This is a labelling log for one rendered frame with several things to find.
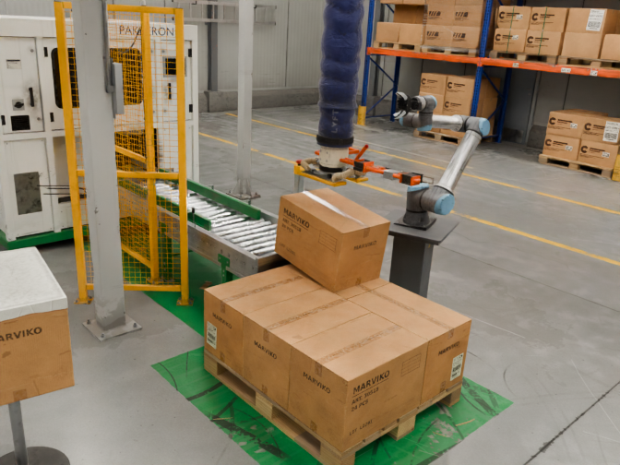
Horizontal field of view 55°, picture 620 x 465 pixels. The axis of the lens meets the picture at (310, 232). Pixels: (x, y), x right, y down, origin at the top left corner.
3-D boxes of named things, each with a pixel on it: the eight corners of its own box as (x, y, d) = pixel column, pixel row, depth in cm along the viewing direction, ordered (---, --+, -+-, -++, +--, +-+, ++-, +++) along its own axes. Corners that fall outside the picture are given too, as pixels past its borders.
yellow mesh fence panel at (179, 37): (73, 304, 440) (45, 0, 369) (77, 297, 449) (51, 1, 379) (192, 305, 447) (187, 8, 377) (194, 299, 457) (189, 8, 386)
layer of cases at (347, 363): (204, 348, 364) (203, 289, 351) (322, 304, 428) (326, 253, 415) (341, 453, 282) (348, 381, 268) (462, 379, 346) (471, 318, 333)
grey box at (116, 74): (103, 110, 374) (100, 61, 364) (111, 109, 377) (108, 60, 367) (117, 114, 360) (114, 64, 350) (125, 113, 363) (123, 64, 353)
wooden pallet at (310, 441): (204, 368, 369) (203, 348, 364) (321, 322, 433) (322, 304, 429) (339, 478, 287) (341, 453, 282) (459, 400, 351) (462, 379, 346)
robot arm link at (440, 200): (428, 214, 412) (477, 123, 421) (447, 220, 399) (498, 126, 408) (417, 204, 402) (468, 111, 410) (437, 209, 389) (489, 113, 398)
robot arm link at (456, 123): (461, 114, 425) (399, 109, 382) (476, 116, 416) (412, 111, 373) (459, 131, 428) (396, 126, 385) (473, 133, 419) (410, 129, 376)
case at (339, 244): (273, 251, 395) (280, 196, 378) (318, 240, 420) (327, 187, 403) (333, 292, 355) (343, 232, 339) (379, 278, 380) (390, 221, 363)
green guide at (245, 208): (158, 176, 581) (158, 167, 578) (168, 174, 587) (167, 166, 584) (257, 220, 471) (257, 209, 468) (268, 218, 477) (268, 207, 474)
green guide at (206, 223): (105, 184, 546) (105, 173, 543) (116, 182, 553) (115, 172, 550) (199, 232, 436) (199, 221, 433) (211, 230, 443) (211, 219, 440)
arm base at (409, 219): (410, 215, 433) (410, 202, 430) (434, 220, 423) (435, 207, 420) (398, 222, 419) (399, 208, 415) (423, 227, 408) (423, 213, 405)
